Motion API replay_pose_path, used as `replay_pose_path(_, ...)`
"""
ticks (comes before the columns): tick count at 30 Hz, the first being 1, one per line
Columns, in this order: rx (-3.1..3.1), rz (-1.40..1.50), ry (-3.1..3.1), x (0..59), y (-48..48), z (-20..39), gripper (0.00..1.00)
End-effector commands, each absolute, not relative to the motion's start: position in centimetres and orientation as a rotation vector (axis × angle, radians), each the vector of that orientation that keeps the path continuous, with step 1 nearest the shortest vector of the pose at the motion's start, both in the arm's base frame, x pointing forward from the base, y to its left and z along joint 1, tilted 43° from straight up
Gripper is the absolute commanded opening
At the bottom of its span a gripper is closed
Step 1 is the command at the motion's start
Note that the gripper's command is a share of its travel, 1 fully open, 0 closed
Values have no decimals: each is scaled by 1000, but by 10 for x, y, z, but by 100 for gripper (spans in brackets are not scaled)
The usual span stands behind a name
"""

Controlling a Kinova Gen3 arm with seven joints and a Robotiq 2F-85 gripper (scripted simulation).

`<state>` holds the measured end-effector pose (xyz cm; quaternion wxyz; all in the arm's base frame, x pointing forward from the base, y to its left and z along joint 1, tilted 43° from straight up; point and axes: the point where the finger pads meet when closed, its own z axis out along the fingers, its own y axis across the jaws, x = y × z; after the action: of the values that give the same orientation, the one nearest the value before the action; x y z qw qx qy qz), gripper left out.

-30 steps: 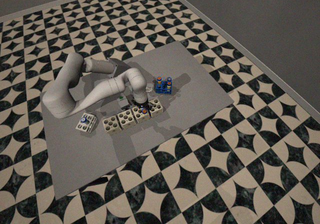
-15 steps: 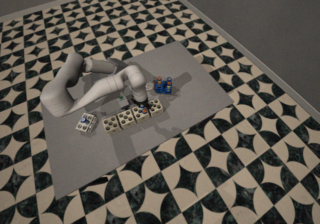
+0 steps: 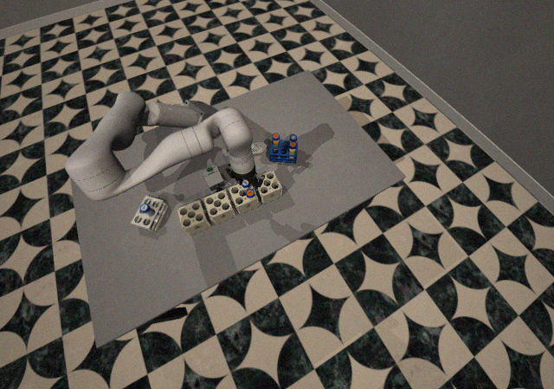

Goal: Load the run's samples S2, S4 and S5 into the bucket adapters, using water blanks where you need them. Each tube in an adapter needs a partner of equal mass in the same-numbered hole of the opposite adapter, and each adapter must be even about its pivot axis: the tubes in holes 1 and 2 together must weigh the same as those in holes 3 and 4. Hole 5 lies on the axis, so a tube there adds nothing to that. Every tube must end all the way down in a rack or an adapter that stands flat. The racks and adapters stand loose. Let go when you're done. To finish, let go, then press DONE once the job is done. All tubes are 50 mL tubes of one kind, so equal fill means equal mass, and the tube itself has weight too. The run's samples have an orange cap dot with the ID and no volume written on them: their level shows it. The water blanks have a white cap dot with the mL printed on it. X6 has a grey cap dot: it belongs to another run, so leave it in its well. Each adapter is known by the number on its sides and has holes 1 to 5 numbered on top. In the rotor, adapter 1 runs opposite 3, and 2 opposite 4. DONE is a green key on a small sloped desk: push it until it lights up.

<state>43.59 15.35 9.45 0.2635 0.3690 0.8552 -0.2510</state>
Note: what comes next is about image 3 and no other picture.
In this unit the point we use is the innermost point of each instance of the blue sample tube rack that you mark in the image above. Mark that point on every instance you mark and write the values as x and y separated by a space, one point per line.
282 154

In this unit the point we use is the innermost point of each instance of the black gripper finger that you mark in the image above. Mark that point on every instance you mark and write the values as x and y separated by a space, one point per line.
232 175
257 182

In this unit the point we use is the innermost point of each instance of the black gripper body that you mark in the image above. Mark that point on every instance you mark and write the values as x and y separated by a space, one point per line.
250 175

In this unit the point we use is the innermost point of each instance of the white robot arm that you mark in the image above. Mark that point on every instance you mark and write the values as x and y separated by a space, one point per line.
96 170

